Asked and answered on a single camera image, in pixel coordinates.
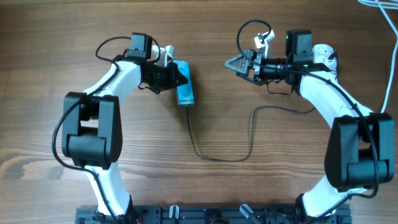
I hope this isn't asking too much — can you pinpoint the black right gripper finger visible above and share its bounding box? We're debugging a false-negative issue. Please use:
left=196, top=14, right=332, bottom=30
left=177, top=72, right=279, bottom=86
left=235, top=72, right=262, bottom=86
left=224, top=50, right=256, bottom=73

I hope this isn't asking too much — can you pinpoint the Galaxy smartphone with cyan screen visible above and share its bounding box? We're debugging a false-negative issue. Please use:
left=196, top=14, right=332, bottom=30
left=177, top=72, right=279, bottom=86
left=173, top=60, right=195, bottom=106

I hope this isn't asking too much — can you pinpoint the black USB charging cable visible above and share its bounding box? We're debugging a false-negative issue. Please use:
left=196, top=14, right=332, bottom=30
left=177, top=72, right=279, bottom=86
left=184, top=105, right=317, bottom=163

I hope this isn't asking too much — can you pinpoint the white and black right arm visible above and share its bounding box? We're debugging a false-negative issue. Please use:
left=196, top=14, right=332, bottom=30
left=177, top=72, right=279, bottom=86
left=225, top=29, right=395, bottom=223

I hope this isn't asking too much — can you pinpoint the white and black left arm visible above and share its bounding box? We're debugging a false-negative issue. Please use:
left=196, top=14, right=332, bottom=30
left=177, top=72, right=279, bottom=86
left=52, top=32, right=188, bottom=223

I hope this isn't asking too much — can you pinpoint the white charger plug adapter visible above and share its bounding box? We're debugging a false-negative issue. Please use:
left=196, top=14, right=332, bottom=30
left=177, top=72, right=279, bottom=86
left=314, top=51, right=338, bottom=70

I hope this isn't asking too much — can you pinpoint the white power strip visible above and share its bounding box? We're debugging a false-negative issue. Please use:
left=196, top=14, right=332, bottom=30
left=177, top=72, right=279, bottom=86
left=312, top=44, right=338, bottom=80

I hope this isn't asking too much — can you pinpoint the white power strip cable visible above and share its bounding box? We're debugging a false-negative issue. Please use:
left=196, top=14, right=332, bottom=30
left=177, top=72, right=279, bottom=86
left=357, top=0, right=398, bottom=114

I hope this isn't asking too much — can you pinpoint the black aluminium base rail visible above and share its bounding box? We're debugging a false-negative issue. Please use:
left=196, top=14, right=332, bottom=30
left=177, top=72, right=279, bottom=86
left=75, top=204, right=353, bottom=224

